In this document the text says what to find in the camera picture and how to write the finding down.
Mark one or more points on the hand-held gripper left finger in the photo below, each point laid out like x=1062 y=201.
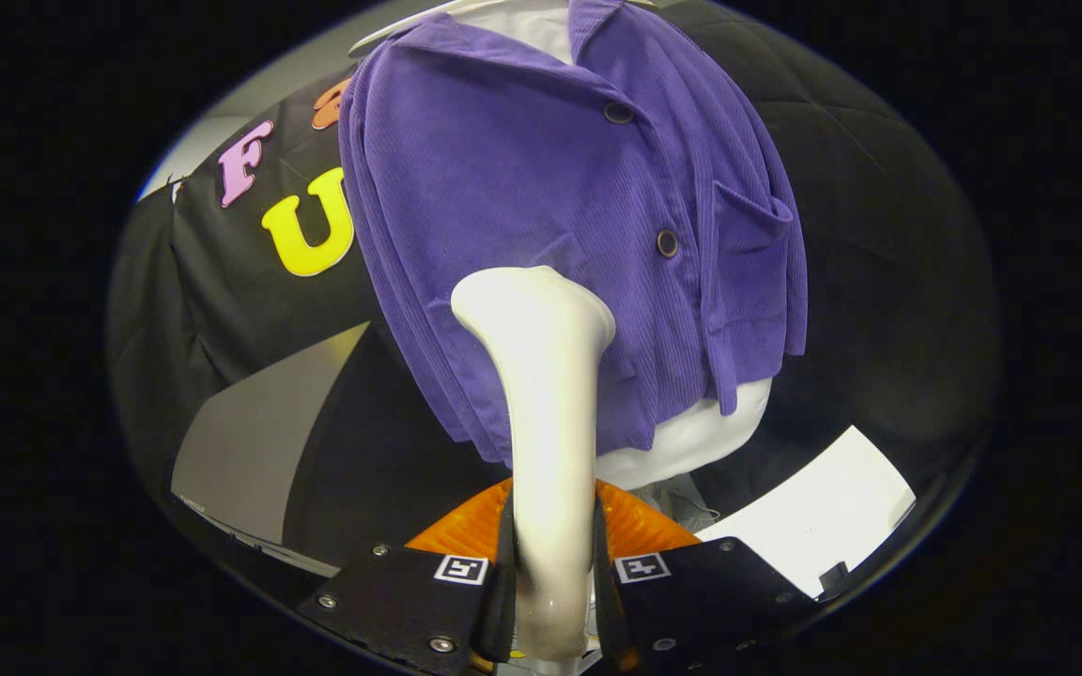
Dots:
x=391 y=591

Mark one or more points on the black backdrop cloth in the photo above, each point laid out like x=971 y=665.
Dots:
x=879 y=235

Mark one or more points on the grey drawer cabinet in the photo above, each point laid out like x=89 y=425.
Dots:
x=250 y=441

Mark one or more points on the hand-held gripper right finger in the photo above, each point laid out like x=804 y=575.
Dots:
x=710 y=591

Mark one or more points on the white flat sheet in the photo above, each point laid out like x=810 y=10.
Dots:
x=813 y=516

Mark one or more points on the white clothes hanger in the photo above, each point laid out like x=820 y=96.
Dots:
x=400 y=26

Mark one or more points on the white mannequin torso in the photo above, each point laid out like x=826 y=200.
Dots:
x=691 y=441

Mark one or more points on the white garment steamer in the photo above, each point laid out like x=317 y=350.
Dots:
x=550 y=422

